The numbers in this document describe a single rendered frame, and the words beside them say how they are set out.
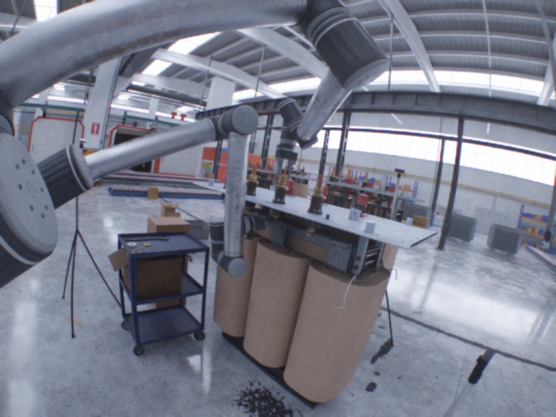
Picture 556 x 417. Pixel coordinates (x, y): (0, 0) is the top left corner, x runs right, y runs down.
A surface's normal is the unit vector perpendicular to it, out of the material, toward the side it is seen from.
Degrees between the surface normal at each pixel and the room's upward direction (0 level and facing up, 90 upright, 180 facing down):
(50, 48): 109
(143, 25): 119
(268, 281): 90
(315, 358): 90
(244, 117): 87
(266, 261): 90
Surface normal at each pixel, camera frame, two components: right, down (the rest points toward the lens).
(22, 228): 1.00, 0.07
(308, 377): -0.70, -0.01
